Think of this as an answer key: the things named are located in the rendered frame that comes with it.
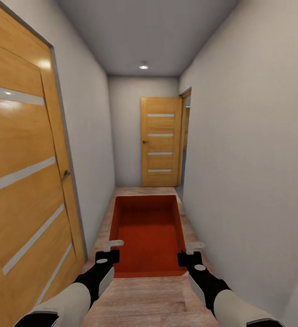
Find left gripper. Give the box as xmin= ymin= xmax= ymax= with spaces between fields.
xmin=95 ymin=250 xmax=120 ymax=263

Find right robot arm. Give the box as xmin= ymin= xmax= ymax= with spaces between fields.
xmin=177 ymin=242 xmax=285 ymax=327

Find storage box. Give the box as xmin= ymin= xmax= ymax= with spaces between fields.
xmin=109 ymin=195 xmax=188 ymax=278

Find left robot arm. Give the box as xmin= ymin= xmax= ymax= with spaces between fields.
xmin=14 ymin=240 xmax=124 ymax=327

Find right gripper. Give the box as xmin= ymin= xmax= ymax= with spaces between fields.
xmin=177 ymin=251 xmax=202 ymax=267

